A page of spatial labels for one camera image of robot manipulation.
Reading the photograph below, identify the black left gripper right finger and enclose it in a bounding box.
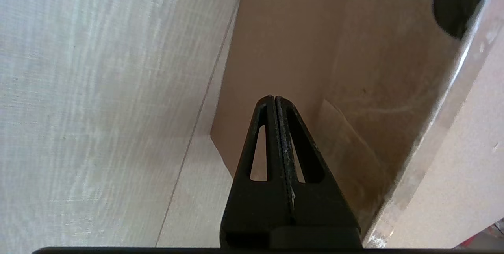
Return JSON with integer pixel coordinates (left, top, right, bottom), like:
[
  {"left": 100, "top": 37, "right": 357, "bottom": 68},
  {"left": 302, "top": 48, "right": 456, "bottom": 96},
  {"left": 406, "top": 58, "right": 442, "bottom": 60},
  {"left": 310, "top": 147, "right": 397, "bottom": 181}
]
[{"left": 272, "top": 96, "right": 363, "bottom": 248}]

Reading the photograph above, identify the brown cardboard box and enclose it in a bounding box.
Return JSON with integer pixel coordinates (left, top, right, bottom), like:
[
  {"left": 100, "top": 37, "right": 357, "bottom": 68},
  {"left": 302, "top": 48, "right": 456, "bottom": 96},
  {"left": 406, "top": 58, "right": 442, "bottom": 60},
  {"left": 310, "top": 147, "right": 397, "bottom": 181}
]
[{"left": 210, "top": 0, "right": 504, "bottom": 248}]

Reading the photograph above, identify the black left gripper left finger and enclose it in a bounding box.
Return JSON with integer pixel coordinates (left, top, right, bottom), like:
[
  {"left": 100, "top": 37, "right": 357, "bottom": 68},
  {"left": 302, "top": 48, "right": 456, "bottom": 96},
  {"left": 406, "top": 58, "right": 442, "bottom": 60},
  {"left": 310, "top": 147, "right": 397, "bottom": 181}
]
[{"left": 220, "top": 96, "right": 294, "bottom": 248}]

